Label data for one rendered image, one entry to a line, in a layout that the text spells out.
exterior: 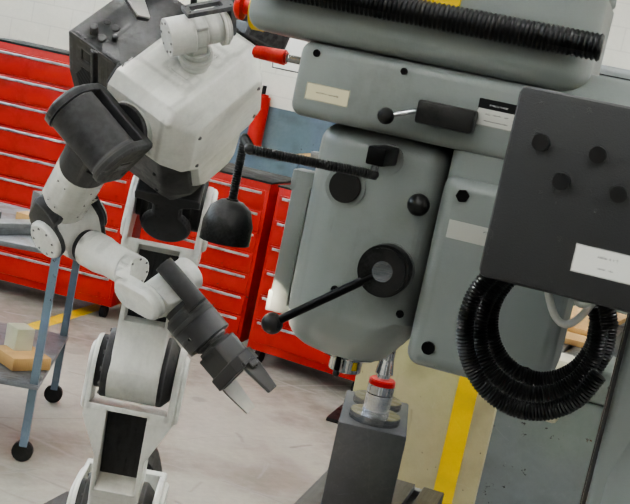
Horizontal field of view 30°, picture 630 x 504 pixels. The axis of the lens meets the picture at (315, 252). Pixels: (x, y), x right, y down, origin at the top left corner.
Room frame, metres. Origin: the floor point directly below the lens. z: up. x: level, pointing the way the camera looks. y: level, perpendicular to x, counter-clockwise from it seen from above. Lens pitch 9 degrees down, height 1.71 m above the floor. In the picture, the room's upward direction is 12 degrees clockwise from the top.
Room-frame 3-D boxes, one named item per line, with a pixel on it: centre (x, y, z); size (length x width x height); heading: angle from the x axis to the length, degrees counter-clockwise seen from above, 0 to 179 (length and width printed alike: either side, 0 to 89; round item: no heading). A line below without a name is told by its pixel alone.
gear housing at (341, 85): (1.68, -0.12, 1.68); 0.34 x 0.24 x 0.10; 75
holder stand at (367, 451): (2.09, -0.17, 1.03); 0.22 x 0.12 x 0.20; 176
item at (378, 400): (2.04, -0.16, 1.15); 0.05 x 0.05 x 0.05
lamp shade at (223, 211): (1.68, 0.13, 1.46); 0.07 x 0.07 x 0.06
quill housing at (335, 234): (1.69, -0.08, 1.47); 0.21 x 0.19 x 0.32; 165
